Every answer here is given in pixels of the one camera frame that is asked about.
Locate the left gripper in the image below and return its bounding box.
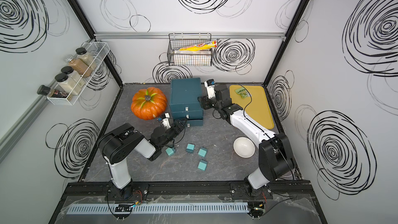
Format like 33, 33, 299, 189
158, 117, 187, 150

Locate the teal top drawer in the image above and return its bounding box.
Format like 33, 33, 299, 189
170, 102, 203, 113

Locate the teal drawer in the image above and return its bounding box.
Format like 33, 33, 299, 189
186, 119, 204, 127
172, 110, 203, 120
170, 102, 203, 113

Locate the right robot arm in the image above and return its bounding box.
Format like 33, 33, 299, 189
198, 79, 296, 190

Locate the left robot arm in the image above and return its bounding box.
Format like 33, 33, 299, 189
97, 120, 186, 190

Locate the teal bottom drawer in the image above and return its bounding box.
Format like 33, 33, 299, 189
186, 119, 204, 127

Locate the teal middle drawer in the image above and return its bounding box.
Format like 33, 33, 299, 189
172, 110, 203, 120

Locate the teal drawer cabinet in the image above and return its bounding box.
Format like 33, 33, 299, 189
169, 77, 204, 127

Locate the green snack packet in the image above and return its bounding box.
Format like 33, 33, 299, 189
235, 87, 251, 99

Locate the teal plug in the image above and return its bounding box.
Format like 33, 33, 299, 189
165, 147, 176, 157
186, 144, 195, 153
198, 160, 207, 171
198, 147, 207, 158

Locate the yellow tray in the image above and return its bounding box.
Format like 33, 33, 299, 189
229, 85, 275, 130

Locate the orange pumpkin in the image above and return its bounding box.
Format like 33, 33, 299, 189
131, 87, 167, 120

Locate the white bowl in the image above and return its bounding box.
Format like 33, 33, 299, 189
233, 137, 256, 158

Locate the yellow tube package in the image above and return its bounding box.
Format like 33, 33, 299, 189
178, 40, 218, 51

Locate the spice jar brown powder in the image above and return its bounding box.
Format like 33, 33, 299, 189
65, 56, 92, 78

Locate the spice jar cream powder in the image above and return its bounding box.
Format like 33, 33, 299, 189
55, 73, 81, 95

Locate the spice jar beige powder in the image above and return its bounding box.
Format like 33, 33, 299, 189
76, 47, 97, 70

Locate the spice jar white powder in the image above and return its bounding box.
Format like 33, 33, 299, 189
61, 66, 85, 88

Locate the dark sauce bottle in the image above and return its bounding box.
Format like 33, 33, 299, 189
37, 85, 68, 99

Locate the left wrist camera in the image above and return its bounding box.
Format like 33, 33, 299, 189
157, 113, 171, 129

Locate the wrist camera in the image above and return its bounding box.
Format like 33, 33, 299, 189
157, 113, 171, 129
204, 79, 216, 99

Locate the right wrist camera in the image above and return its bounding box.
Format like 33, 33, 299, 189
204, 79, 216, 99

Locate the black wire basket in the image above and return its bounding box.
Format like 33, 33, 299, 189
167, 33, 213, 66

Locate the grey cable duct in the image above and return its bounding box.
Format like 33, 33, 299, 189
66, 202, 249, 215

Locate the clear wall shelf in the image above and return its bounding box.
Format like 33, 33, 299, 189
45, 41, 113, 111

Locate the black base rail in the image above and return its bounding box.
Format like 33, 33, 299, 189
62, 180, 316, 202

